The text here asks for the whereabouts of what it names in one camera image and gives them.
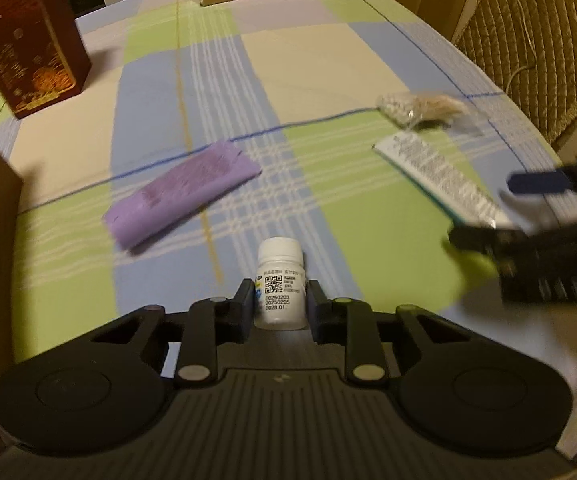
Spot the white pill bottle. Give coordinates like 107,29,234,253
254,237,307,330

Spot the white printed tube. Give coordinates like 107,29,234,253
373,131,513,229

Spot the clear bag of small items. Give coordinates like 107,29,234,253
377,92,469,128

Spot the purple folded cloth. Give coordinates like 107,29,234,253
103,141,261,250

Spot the checked tablecloth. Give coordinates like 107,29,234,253
0,0,577,455

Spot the dark red gift box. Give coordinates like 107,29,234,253
0,0,92,119

